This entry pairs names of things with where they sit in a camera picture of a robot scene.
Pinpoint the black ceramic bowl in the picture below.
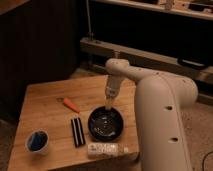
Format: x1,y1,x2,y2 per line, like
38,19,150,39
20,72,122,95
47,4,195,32
88,106,124,142

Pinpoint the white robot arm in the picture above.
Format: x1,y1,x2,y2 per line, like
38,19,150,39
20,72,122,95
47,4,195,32
105,58,198,171

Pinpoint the grey metal beam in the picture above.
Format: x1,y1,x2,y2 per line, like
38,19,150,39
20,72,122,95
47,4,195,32
80,37,213,84

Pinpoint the orange carrot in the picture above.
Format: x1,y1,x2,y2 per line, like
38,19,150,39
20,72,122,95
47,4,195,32
63,98,80,113

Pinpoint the black striped rectangular block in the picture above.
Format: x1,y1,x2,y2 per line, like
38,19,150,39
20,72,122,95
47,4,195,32
71,118,86,148

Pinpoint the wooden table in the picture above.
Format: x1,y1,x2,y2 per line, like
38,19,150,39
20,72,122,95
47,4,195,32
8,76,140,171

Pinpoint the vertical metal pole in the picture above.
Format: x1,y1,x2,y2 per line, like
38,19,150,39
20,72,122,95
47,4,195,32
86,0,94,41

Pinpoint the white cup blue inside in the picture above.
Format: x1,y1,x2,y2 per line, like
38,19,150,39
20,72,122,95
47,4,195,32
25,130,49,155

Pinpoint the upper wooden shelf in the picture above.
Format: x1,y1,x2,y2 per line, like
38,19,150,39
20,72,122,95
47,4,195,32
93,0,213,21

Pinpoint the black handle on beam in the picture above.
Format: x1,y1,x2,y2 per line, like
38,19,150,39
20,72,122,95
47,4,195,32
177,58,209,70

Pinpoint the black cable on floor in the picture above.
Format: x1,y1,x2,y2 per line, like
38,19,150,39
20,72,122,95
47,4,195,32
201,150,213,171

